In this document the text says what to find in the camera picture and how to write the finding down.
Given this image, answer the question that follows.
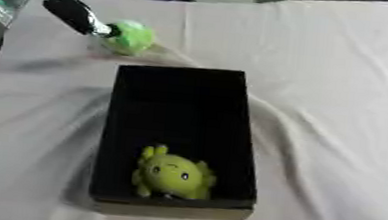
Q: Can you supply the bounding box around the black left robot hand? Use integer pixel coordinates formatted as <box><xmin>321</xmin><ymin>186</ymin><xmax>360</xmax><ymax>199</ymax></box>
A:
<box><xmin>37</xmin><ymin>0</ymin><xmax>126</xmax><ymax>40</ymax></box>

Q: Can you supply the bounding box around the green ball toy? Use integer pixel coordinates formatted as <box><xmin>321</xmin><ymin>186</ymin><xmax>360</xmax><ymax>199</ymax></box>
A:
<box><xmin>101</xmin><ymin>17</ymin><xmax>159</xmax><ymax>59</ymax></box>

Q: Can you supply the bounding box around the cardboard box with black inside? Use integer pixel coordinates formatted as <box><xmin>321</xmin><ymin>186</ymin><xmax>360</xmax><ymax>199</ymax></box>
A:
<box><xmin>85</xmin><ymin>58</ymin><xmax>269</xmax><ymax>220</ymax></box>

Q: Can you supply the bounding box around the yellow-green round plush toy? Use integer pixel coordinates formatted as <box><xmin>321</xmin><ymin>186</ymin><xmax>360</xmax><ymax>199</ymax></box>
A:
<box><xmin>128</xmin><ymin>141</ymin><xmax>221</xmax><ymax>204</ymax></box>

